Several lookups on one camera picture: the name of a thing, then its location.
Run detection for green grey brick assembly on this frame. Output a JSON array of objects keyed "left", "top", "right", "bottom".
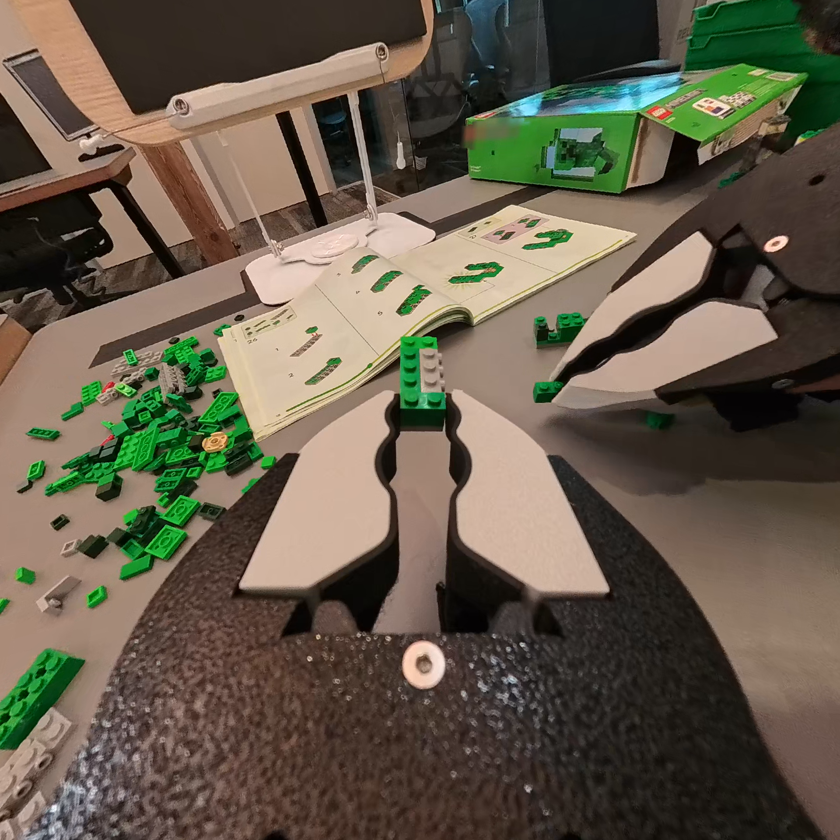
[{"left": 399, "top": 335, "right": 454, "bottom": 433}]

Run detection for grey desk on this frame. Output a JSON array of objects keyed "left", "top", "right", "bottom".
[{"left": 0, "top": 131, "right": 840, "bottom": 840}]

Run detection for green plastic crates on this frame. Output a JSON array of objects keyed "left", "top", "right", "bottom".
[{"left": 682, "top": 0, "right": 840, "bottom": 76}]

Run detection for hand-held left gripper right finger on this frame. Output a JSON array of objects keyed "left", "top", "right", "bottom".
[{"left": 446, "top": 389, "right": 613, "bottom": 602}]

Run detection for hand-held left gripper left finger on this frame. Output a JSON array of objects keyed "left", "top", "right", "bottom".
[{"left": 238, "top": 390, "right": 403, "bottom": 601}]

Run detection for grey brick plate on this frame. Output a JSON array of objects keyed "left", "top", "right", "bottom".
[
  {"left": 0, "top": 748, "right": 50, "bottom": 824},
  {"left": 13, "top": 707, "right": 73, "bottom": 765}
]

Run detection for building instruction booklet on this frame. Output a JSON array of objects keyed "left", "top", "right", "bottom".
[{"left": 218, "top": 205, "right": 637, "bottom": 442}]

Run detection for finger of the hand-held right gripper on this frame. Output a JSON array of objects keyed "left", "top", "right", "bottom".
[
  {"left": 550, "top": 299, "right": 782, "bottom": 413},
  {"left": 549, "top": 228, "right": 721, "bottom": 385}
]

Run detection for black mesh office chair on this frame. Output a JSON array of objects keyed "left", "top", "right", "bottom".
[{"left": 0, "top": 197, "right": 116, "bottom": 306}]

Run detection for brown-top background desk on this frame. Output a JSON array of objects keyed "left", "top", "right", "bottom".
[{"left": 0, "top": 147, "right": 188, "bottom": 280}]

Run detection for long green brick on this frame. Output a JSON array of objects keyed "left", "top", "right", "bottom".
[{"left": 0, "top": 648, "right": 86, "bottom": 750}]

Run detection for green toy set box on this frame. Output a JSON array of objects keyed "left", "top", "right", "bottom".
[{"left": 465, "top": 63, "right": 809, "bottom": 194}]

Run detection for grey bracket piece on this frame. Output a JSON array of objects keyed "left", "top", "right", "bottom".
[{"left": 36, "top": 576, "right": 81, "bottom": 614}]

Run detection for wood-edged neighbouring desk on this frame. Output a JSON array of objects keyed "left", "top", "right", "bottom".
[{"left": 0, "top": 315, "right": 34, "bottom": 388}]

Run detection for wooden post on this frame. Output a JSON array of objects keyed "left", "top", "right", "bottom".
[{"left": 134, "top": 141, "right": 240, "bottom": 263}]

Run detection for green tan partial brick build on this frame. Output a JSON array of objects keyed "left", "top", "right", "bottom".
[{"left": 533, "top": 314, "right": 588, "bottom": 349}]

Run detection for pile of green bricks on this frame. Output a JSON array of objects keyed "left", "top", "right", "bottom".
[{"left": 16, "top": 335, "right": 277, "bottom": 581}]

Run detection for wood-backed black panel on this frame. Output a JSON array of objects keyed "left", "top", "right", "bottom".
[{"left": 66, "top": 0, "right": 435, "bottom": 147}]

